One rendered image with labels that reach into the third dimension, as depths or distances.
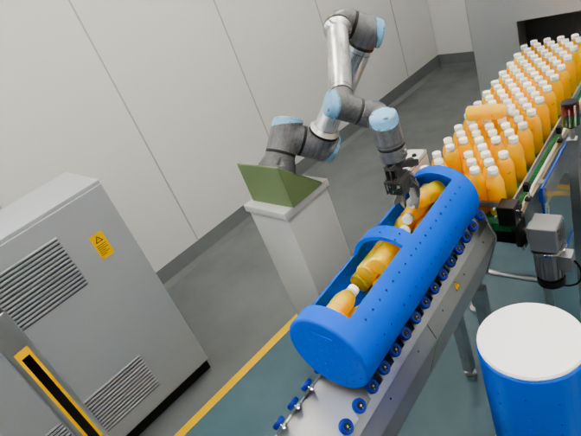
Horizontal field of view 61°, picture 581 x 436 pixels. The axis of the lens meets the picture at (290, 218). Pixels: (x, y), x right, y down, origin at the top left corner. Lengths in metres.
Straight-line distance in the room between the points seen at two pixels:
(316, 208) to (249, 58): 2.59
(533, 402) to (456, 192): 0.77
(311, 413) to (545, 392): 0.66
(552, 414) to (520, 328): 0.23
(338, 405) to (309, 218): 1.08
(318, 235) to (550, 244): 1.03
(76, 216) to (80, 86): 1.54
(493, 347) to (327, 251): 1.25
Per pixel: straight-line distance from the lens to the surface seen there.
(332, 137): 2.42
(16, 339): 1.31
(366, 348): 1.46
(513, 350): 1.52
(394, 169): 1.68
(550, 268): 2.35
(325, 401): 1.67
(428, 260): 1.70
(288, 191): 2.29
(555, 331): 1.56
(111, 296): 2.90
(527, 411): 1.57
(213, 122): 4.55
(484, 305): 2.37
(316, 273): 2.55
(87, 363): 2.98
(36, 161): 3.96
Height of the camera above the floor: 2.18
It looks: 28 degrees down
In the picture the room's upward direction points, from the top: 23 degrees counter-clockwise
